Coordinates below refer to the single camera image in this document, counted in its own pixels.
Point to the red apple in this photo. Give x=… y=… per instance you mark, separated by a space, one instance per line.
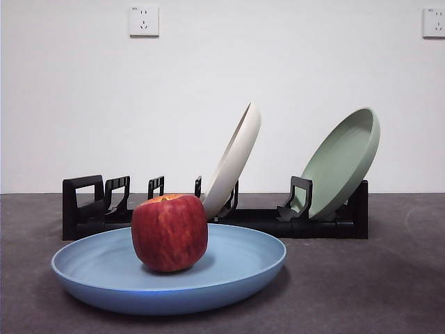
x=167 y=233

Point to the blue plate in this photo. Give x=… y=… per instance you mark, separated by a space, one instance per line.
x=87 y=271

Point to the white plate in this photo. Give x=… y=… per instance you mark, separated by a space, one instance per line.
x=236 y=156

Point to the black plate rack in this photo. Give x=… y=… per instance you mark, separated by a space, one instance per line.
x=313 y=229

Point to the green plate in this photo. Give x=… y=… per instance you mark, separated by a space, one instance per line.
x=342 y=156

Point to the white wall socket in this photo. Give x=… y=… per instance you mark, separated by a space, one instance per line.
x=144 y=21
x=434 y=22

